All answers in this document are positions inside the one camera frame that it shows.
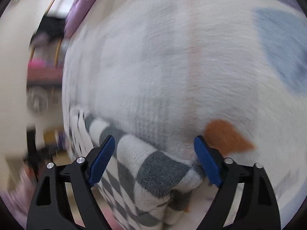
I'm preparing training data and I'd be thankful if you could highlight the grey white checkered cardigan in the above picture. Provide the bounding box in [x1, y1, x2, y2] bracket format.
[65, 108, 205, 229]

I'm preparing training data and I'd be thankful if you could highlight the white fleece bed blanket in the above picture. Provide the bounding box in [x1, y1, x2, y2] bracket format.
[62, 0, 306, 229]

